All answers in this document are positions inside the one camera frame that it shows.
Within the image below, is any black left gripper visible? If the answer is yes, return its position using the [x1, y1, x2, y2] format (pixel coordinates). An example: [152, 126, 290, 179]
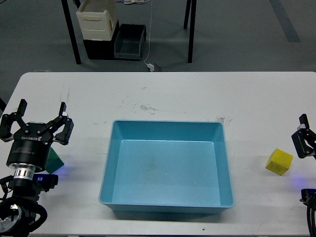
[0, 99, 74, 172]

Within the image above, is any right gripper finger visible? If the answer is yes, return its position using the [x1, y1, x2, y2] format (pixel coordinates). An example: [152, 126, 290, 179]
[291, 114, 316, 158]

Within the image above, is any yellow wooden block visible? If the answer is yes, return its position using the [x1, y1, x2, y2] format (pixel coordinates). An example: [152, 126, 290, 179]
[266, 149, 293, 176]

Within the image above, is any green wooden block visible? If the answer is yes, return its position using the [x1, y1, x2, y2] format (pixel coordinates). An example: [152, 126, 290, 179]
[45, 148, 64, 174]

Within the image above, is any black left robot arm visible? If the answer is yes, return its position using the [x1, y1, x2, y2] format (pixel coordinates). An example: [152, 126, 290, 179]
[0, 99, 74, 237]

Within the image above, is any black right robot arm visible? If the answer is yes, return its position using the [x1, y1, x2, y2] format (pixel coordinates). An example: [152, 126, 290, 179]
[291, 114, 316, 237]

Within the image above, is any black box under crate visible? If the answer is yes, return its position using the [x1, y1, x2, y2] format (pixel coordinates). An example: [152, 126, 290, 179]
[83, 21, 120, 60]

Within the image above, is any black table leg left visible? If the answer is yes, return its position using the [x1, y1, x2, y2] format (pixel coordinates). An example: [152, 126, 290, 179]
[61, 0, 81, 65]

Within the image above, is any black table leg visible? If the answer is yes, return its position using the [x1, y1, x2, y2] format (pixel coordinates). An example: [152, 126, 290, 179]
[183, 0, 197, 63]
[61, 0, 81, 65]

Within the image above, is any light blue plastic tray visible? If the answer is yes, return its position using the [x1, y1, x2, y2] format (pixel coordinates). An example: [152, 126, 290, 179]
[99, 120, 235, 214]

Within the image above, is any dark grey storage bin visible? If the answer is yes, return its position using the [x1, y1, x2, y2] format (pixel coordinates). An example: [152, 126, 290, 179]
[114, 24, 147, 60]

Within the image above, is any cream plastic crate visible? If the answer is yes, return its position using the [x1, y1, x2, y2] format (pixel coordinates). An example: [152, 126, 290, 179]
[76, 0, 118, 41]

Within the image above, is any black table leg right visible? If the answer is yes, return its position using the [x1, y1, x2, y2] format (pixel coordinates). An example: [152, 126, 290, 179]
[183, 0, 197, 63]

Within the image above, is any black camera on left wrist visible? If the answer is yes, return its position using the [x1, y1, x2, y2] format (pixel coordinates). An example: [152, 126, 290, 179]
[33, 174, 58, 192]

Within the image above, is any white cable with plug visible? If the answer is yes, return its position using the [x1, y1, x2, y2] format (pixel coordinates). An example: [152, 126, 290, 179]
[116, 0, 156, 73]

